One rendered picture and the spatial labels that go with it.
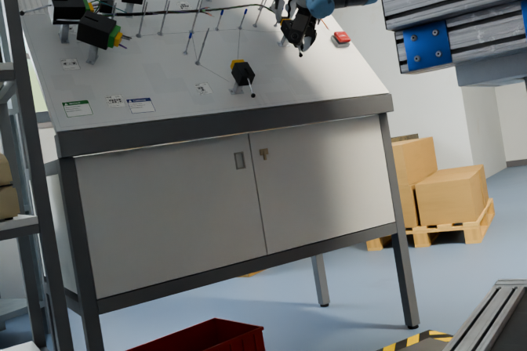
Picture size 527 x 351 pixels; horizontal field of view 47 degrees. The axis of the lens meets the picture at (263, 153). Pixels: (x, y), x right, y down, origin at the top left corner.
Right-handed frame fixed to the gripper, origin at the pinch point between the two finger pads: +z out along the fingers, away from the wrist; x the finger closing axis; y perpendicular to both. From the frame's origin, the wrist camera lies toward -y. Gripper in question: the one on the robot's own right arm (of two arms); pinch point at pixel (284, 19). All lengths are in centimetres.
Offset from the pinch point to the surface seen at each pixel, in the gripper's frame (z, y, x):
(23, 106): 16, -30, 93
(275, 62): 12.3, -9.8, 7.2
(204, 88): 17.1, -19.9, 38.0
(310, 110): 22.8, -30.0, 3.4
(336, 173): 44, -37, -7
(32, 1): -1, 18, 82
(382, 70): 142, 343, -354
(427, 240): 141, 32, -142
